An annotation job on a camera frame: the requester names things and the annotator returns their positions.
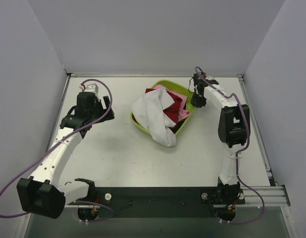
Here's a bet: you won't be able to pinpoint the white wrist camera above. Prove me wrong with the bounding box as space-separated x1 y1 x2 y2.
205 75 219 85
79 83 99 96

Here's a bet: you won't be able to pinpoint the black t shirt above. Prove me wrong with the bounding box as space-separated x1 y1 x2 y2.
169 120 185 135

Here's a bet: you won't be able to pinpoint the white t shirt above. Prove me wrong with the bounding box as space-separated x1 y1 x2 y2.
131 87 176 147

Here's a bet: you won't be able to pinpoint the aluminium front rail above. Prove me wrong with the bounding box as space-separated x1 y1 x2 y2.
236 186 291 207

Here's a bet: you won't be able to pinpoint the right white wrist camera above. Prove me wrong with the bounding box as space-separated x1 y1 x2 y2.
205 75 219 85

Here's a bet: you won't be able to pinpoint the red t shirt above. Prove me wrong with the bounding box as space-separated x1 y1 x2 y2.
145 86 190 127

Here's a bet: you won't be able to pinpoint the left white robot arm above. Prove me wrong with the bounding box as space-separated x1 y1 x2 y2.
16 89 114 219

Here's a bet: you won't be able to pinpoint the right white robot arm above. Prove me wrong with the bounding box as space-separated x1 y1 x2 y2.
190 73 250 200

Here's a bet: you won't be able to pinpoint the pink t shirt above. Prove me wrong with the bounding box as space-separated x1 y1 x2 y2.
163 88 190 123

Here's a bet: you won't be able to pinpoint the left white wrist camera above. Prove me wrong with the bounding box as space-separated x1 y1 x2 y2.
79 83 99 96

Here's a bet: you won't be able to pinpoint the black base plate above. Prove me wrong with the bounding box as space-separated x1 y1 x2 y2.
78 186 245 220

